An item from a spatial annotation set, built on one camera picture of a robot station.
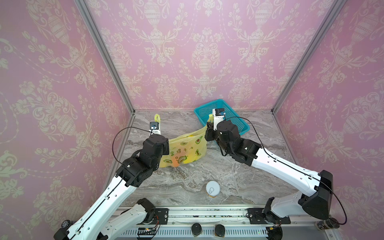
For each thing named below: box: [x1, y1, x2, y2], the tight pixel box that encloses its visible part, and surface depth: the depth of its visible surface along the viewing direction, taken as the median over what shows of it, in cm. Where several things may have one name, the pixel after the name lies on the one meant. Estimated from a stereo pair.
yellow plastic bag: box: [154, 114, 214, 168], surface depth 80 cm
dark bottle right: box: [315, 217, 340, 231], surface depth 66 cm
